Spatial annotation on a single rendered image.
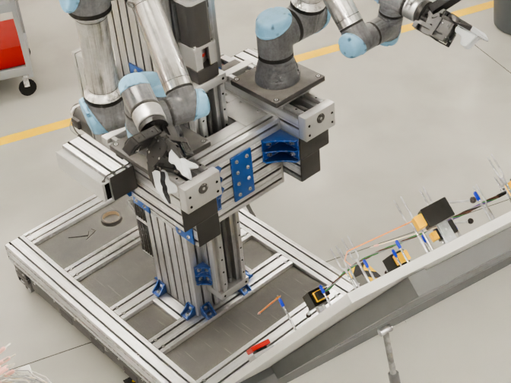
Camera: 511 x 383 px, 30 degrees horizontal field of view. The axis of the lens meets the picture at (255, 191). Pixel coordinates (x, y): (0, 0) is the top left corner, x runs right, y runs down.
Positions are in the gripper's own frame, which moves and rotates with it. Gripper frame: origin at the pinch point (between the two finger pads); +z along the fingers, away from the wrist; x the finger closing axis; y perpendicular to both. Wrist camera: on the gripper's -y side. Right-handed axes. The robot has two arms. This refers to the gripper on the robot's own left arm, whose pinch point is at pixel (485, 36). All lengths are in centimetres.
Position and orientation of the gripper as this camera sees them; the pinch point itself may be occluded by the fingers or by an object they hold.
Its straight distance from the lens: 273.0
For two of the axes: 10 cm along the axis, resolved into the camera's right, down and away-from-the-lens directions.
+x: -4.4, -1.1, -8.9
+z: 7.4, 5.2, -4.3
